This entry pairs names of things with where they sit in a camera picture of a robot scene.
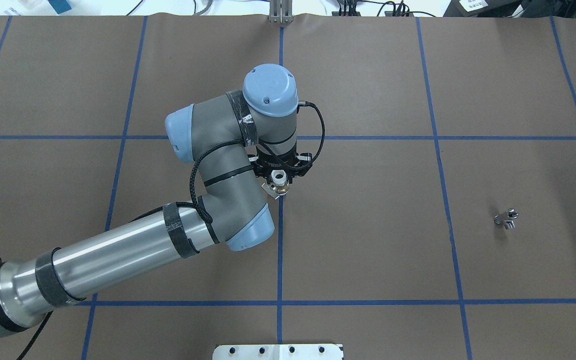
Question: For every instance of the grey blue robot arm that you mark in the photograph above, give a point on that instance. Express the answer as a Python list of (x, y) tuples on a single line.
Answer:
[(242, 145)]

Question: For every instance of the chrome pipe fitting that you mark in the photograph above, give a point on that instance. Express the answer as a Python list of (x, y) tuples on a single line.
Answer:
[(506, 219)]

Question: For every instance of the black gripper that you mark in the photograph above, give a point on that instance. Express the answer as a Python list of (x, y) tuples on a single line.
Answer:
[(272, 164)]

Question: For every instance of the grey metal bracket post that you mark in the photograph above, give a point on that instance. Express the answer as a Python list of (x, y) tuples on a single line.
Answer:
[(281, 12)]

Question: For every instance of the white metal mounting stand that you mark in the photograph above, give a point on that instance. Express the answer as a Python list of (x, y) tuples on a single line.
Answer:
[(295, 351)]

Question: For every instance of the blue box on bench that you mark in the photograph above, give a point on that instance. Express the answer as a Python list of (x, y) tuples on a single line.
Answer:
[(60, 6)]

